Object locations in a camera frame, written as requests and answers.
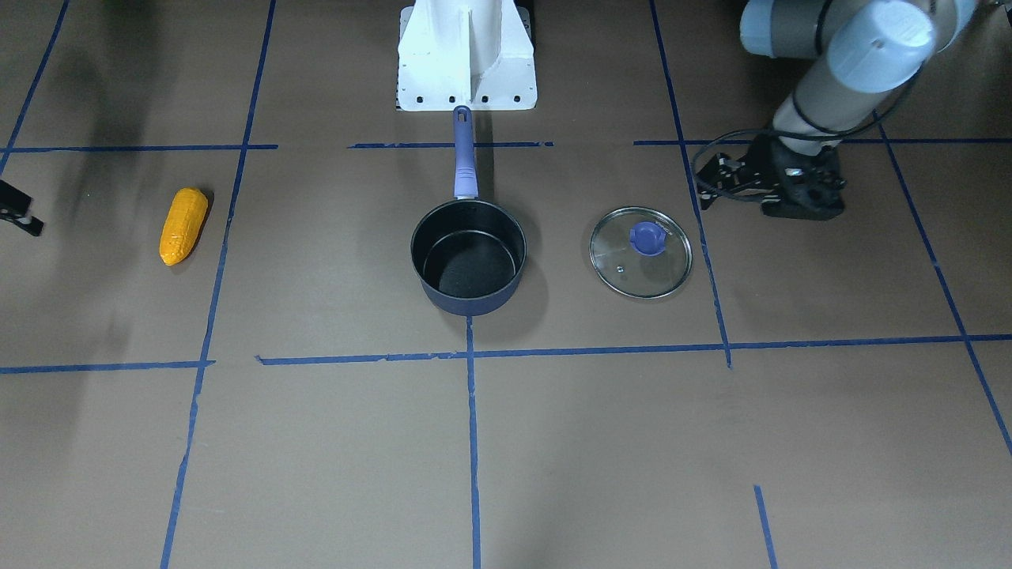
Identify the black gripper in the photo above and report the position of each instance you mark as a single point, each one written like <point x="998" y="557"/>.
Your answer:
<point x="765" y="160"/>

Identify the dark blue saucepan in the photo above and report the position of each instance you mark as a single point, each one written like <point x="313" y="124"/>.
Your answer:
<point x="469" y="254"/>

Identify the yellow corn cob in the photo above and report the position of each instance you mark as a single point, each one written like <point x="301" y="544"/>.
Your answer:
<point x="182" y="225"/>

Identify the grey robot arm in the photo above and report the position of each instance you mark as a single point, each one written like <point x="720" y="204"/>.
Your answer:
<point x="861" y="52"/>

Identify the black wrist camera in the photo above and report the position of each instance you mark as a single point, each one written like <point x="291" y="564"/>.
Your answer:
<point x="15" y="209"/>
<point x="724" y="178"/>

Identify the white pedestal column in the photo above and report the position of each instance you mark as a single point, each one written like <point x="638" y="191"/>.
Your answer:
<point x="479" y="54"/>

